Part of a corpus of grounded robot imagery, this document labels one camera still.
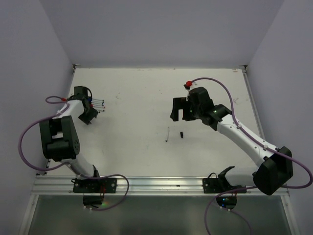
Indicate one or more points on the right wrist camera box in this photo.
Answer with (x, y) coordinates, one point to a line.
(189, 85)

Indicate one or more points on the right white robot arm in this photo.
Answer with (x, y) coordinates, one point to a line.
(271, 169)

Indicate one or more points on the aluminium mounting rail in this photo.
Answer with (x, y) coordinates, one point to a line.
(139, 186)

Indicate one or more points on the controller board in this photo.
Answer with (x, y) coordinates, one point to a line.
(93, 201)
(227, 202)

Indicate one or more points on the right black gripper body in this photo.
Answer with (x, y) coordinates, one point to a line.
(197, 110)

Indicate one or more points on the right controller board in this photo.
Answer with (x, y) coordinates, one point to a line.
(227, 202)

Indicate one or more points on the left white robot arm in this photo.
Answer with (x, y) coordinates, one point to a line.
(59, 138)

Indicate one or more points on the blue marker pen top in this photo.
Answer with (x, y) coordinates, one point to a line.
(96, 100)

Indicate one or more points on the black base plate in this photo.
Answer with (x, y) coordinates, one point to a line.
(107, 185)
(215, 185)

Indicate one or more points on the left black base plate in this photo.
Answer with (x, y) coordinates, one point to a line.
(107, 185)

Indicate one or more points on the red marker pen in row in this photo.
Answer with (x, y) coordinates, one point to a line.
(96, 106)

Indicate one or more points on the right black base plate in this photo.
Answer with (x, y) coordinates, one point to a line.
(215, 185)

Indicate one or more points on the left controller board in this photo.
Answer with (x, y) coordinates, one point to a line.
(93, 201)

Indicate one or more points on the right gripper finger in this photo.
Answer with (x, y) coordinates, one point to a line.
(179, 103)
(188, 115)

